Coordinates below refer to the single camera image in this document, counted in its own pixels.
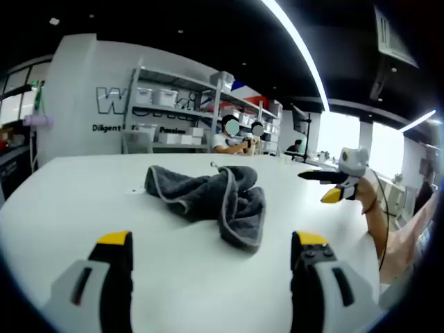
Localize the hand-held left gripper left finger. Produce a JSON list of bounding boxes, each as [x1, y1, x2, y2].
[[40, 230, 135, 333]]

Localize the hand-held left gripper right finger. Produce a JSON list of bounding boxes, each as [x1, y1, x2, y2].
[[290, 230, 382, 333]]

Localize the dark grey towel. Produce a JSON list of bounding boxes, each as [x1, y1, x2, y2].
[[144, 164, 267, 253]]

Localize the person's right hand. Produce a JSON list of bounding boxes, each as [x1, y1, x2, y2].
[[356, 171, 379, 210]]

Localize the white table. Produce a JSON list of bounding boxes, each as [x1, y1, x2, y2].
[[0, 152, 393, 333]]

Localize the ceiling light strip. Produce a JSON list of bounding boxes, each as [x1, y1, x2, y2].
[[398, 109, 438, 133], [262, 0, 330, 112]]

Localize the grey chair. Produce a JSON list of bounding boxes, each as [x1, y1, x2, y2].
[[121, 130, 153, 155]]

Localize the dark grey cabinet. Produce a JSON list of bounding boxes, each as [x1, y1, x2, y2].
[[0, 145, 35, 202]]

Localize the grey metal shelving unit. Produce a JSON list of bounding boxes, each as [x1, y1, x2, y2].
[[130, 65, 284, 153]]

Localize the lavender roll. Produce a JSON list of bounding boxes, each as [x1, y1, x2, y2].
[[22, 116, 56, 128]]

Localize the group of white storage boxes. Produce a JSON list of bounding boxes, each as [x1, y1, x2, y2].
[[135, 71, 282, 146]]

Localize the green hanging item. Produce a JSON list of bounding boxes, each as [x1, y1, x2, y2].
[[34, 81, 44, 112]]

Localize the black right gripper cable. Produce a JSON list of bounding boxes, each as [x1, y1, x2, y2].
[[370, 169, 391, 273]]

